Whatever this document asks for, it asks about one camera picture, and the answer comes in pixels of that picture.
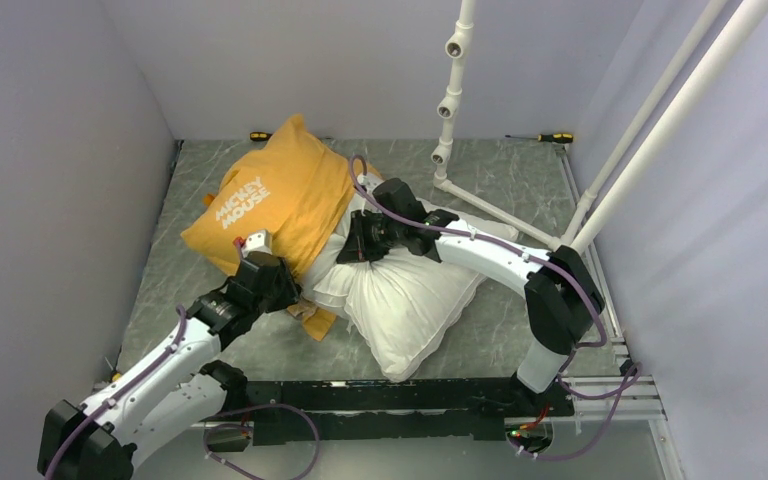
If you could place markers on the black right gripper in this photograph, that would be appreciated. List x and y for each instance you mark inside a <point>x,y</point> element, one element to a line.
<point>358,247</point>

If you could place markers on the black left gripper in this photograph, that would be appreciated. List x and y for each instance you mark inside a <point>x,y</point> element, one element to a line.
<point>289,289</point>

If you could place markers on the white pillow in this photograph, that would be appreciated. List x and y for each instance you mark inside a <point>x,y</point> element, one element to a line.
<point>401,305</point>

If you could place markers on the yellow pillowcase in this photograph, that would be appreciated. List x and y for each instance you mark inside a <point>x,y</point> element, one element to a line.
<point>295,187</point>

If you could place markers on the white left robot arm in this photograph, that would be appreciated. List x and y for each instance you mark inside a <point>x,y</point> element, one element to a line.
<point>181,381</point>

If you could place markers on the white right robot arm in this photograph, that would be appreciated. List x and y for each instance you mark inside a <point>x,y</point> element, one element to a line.
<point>562,301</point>

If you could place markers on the yellow black screwdriver left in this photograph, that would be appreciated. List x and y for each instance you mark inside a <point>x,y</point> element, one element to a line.
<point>260,136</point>

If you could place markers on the yellow black screwdriver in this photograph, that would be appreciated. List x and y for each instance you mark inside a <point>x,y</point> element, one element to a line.
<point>561,138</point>
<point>260,136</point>

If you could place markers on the yellow black screwdriver right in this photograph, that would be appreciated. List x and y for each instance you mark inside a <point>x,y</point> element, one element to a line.
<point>561,138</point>

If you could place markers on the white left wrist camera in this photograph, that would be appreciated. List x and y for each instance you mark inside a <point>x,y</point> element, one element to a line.
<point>257,247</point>

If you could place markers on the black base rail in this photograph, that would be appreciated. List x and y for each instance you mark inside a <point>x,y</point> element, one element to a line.
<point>479,408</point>

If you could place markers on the white pvc pipe frame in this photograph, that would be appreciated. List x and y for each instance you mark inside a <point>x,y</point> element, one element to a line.
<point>709,37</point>

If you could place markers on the aluminium table edge rail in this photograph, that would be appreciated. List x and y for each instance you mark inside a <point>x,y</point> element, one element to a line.
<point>617,389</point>

